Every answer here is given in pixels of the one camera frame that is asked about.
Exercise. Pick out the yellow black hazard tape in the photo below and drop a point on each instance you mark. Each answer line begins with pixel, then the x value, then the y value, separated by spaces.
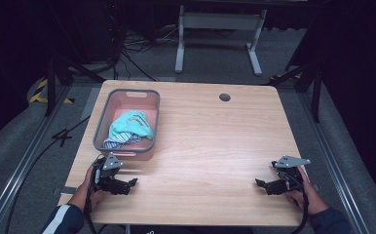
pixel 38 96

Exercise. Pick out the dark round table grommet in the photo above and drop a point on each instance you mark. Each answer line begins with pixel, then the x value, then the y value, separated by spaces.
pixel 225 97

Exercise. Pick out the black metal stand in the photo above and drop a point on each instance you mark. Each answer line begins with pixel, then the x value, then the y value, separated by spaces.
pixel 316 94
pixel 50 87

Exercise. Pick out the blue white striped garment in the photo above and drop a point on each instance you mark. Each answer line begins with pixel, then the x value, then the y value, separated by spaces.
pixel 121 139

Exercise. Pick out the aluminium floor rail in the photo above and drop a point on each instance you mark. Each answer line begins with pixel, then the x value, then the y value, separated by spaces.
pixel 17 175
pixel 333 165

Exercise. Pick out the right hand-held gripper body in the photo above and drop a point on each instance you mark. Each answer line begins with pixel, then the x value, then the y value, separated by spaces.
pixel 291 177

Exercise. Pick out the white metal table frame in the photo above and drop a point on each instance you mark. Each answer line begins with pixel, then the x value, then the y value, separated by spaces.
pixel 220 21

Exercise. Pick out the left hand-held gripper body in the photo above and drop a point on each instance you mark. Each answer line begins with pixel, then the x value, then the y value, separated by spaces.
pixel 105 182

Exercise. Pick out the pink basket with grey rim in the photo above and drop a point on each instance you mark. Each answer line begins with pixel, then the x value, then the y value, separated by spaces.
pixel 129 102

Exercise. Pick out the person's left hand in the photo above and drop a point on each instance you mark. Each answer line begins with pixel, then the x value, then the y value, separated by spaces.
pixel 85 191

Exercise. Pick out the mint green printed garment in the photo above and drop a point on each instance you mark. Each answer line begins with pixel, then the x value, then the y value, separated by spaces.
pixel 132 125

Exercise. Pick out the person's right hand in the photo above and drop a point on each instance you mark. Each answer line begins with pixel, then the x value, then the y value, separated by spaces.
pixel 311 198

